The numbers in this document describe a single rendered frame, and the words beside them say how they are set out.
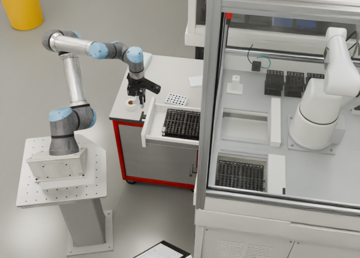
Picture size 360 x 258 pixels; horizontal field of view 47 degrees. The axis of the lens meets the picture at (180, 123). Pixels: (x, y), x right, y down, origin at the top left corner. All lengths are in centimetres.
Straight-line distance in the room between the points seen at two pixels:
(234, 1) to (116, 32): 343
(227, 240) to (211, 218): 23
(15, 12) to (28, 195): 270
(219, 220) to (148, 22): 304
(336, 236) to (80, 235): 154
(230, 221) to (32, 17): 335
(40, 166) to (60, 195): 18
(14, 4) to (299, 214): 354
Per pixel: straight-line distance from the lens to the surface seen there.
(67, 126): 217
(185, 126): 228
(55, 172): 222
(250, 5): 113
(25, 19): 466
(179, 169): 281
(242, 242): 213
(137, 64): 199
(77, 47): 206
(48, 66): 420
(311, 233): 200
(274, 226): 195
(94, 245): 289
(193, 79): 269
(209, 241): 216
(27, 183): 231
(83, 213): 254
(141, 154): 275
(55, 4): 509
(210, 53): 123
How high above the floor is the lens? 256
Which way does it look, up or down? 48 degrees down
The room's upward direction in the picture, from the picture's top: straight up
